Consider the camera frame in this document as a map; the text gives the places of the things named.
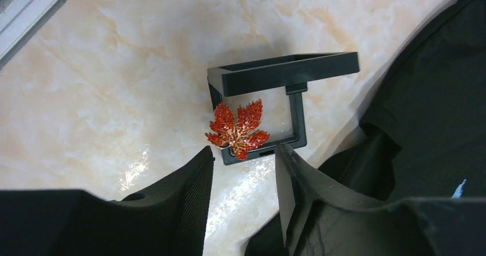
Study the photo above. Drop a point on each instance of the black brooch display box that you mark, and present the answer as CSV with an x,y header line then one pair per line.
x,y
289,74

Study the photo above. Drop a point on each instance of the red maple leaf brooch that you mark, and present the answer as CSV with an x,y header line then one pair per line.
x,y
238,131

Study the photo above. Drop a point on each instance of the black printed t-shirt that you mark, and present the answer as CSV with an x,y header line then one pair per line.
x,y
425,126

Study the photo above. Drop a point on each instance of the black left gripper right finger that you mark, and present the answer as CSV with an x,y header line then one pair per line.
x,y
320,216

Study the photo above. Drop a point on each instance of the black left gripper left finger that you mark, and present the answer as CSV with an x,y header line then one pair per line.
x,y
168,217

